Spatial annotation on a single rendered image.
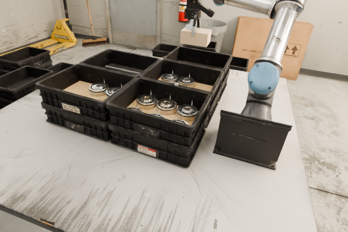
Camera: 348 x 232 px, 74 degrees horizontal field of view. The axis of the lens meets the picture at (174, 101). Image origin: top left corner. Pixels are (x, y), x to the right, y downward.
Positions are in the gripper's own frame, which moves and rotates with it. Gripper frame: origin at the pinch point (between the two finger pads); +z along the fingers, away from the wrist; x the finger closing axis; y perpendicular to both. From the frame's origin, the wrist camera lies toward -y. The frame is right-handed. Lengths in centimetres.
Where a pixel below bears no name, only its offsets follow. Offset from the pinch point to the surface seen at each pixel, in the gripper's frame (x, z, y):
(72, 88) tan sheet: 46, 26, 57
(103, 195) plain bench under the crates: 91, 40, 10
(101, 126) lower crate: 66, 29, 25
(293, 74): -228, 103, -106
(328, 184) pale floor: -22, 111, -113
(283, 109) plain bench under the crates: -3, 40, -60
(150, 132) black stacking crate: 67, 25, 1
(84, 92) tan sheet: 47, 26, 48
